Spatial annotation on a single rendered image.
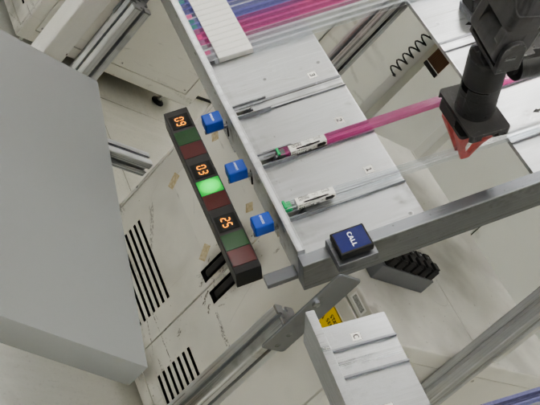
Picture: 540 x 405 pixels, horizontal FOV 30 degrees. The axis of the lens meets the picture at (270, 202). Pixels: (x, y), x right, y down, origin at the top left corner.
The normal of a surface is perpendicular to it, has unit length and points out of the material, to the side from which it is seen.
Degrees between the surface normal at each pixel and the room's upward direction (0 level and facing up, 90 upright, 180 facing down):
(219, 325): 90
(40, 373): 0
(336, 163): 48
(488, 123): 42
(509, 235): 90
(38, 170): 0
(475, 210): 90
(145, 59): 90
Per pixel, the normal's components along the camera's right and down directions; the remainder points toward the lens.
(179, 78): 0.36, 0.73
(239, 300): -0.67, -0.24
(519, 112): -0.06, -0.61
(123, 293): 0.65, -0.65
